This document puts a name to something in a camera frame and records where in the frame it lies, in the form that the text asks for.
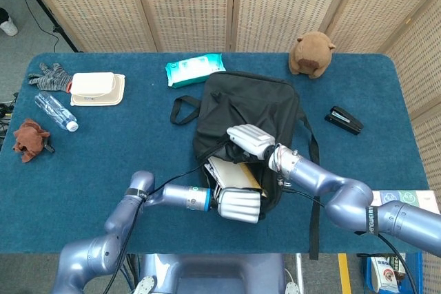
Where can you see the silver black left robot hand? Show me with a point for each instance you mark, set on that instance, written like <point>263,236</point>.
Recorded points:
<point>239,206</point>

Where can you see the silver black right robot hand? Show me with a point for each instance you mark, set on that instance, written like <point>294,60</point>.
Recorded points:
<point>253,139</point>

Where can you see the white book with yellow spine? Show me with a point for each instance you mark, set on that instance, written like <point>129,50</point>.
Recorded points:
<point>231,173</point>

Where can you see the black fabric backpack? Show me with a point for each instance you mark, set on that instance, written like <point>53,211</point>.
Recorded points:
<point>255,104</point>

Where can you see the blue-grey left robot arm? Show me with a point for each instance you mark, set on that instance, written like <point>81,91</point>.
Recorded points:
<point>138,211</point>

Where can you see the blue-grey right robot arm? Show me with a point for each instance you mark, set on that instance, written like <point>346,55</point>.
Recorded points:
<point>344,194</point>

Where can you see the silver paper clip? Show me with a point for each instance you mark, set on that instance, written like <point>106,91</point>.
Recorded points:
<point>285,181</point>

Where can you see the blue-grey robot torso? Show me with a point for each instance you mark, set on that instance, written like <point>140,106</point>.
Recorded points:
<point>213,275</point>

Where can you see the green wet wipes pack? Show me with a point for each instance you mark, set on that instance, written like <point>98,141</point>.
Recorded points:
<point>193,70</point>

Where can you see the black stapler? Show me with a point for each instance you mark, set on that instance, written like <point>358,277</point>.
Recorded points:
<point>344,120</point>

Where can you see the brown capybara plush toy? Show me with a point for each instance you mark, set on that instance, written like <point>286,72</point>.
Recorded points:
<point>310,54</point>

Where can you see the blue velvet table cover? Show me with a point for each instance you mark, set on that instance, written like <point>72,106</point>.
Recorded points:
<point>103,156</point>

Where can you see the blue box with white carton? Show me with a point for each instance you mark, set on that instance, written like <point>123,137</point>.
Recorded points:
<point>382,273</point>

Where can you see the white pink green tissue pack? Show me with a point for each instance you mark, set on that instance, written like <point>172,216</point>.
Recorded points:
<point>406,197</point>

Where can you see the cream plastic lunch box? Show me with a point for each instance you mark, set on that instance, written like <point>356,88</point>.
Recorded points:
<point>96,87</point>

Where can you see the clear plastic water bottle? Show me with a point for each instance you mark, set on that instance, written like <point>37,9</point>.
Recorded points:
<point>55,109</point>

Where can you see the grey knit work glove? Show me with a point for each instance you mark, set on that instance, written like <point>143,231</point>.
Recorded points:
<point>51,78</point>

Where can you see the brown crumpled cloth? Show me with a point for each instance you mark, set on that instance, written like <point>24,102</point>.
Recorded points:
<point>29,139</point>

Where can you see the white shoe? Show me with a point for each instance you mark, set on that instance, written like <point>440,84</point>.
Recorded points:
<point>8,27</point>

